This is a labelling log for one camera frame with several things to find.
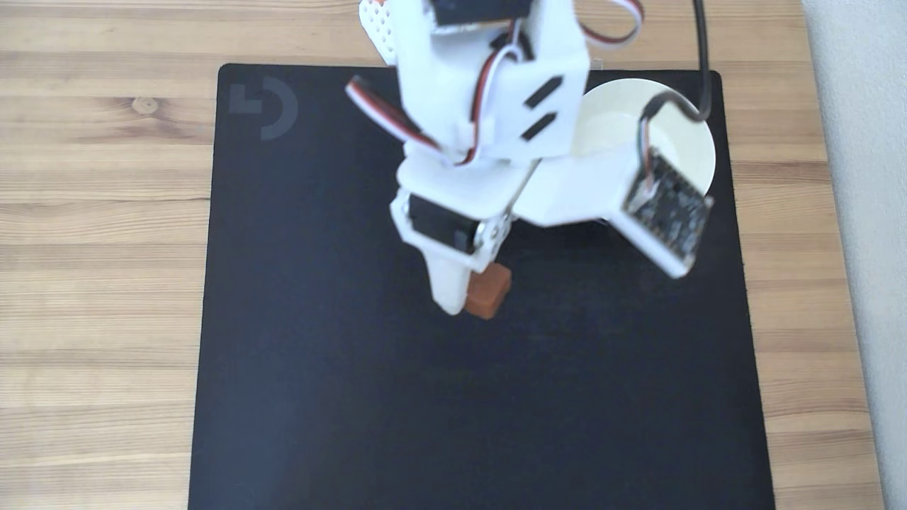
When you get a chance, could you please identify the brown square toy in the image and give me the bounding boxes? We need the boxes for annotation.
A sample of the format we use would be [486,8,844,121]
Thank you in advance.
[464,263,513,320]

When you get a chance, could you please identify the white round plate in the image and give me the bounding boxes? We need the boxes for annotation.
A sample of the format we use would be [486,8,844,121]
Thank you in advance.
[569,78,717,227]

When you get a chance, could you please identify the black desk mat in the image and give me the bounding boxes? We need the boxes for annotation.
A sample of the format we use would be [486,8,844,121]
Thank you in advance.
[188,63,776,510]

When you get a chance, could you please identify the camera board on white bracket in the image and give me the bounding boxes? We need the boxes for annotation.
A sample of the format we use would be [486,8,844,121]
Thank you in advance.
[513,144,716,280]

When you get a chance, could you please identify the red white black servo cable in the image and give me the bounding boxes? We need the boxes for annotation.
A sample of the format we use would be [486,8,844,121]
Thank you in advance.
[345,76,447,158]
[575,0,646,46]

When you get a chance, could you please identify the black camera cable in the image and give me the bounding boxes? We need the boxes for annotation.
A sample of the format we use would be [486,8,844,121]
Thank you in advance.
[640,0,714,127]

